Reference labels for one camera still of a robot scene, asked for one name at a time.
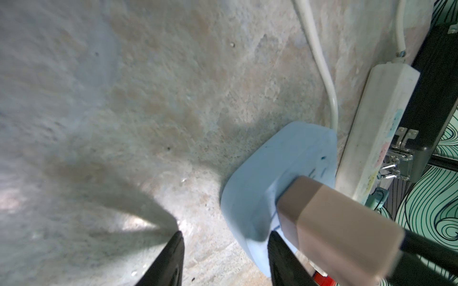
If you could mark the black briefcase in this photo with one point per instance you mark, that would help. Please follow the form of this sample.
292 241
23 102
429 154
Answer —
431 106

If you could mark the teal charger adapter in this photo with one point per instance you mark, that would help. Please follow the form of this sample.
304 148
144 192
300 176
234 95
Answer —
377 199

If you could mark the beige charger adapter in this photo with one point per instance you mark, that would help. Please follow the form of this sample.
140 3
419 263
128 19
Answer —
351 243

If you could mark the light blue socket cube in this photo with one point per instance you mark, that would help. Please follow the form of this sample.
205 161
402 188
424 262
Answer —
248 200

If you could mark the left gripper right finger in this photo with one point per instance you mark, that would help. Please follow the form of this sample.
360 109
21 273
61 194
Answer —
286 269

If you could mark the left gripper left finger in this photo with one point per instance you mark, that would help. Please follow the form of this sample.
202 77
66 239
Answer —
167 269

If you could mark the red shaver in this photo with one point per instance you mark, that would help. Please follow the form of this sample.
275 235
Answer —
321 280

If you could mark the white power strip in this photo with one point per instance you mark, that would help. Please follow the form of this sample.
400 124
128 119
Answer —
388 90

